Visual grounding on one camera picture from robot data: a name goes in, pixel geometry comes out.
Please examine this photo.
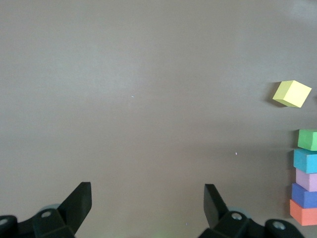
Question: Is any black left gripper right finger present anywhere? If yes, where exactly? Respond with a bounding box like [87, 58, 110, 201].
[198, 183, 305, 238]

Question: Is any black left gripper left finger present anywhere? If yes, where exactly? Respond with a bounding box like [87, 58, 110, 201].
[0, 182, 93, 238]

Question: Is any orange foam cube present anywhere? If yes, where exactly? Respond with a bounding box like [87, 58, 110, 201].
[289, 199, 317, 226]

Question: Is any purple foam cube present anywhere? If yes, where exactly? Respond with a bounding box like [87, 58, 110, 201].
[291, 182, 317, 209]

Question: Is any pink foam cube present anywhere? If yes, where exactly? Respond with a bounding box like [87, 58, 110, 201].
[295, 168, 317, 192]

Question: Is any blue foam cube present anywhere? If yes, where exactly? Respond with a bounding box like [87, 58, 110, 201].
[293, 148, 317, 174]

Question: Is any green foam cube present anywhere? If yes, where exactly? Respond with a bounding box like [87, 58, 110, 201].
[297, 128, 317, 151]

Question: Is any yellow foam cube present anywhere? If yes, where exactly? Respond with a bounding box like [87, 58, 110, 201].
[272, 80, 313, 109]

